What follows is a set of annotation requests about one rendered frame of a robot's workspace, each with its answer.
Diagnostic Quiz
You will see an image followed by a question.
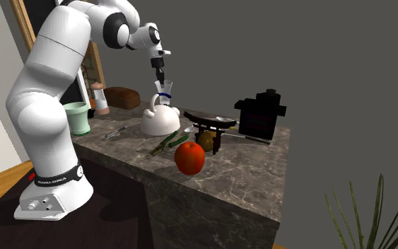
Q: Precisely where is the clear glass vase blue band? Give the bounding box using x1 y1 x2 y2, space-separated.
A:
154 79 174 106

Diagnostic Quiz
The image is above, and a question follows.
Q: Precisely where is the brown bread loaf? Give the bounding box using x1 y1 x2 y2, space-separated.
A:
103 86 141 111

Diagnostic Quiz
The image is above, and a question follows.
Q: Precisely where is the white kettle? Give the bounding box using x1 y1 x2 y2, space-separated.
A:
140 93 182 137

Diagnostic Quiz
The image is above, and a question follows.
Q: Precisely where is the white pepper mill brown cap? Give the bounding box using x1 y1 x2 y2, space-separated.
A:
90 81 111 116

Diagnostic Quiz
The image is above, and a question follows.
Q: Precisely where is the black gate shaped figure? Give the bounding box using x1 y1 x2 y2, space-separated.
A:
183 110 238 156

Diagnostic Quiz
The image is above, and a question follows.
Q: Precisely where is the brown potato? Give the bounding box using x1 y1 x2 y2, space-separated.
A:
195 130 218 153

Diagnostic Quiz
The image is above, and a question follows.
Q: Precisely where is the pale green cup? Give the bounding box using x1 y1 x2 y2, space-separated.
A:
62 101 92 137

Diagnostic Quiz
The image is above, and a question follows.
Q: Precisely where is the red apple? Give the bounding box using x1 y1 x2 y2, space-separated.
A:
174 141 206 176

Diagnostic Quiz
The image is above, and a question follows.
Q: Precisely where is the black box shaped appliance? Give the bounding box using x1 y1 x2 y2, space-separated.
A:
233 88 288 141

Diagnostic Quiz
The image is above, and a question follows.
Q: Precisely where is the wooden framed dark door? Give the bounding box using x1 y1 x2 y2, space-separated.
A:
8 0 107 105

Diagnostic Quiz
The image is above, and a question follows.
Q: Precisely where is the dark robot stand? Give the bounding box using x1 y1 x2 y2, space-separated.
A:
0 158 156 249

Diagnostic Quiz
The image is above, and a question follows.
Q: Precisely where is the green leafy plant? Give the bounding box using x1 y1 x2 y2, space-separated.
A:
324 171 398 249

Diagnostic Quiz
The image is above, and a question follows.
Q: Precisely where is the black handled long knife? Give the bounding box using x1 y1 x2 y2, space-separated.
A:
218 132 271 145

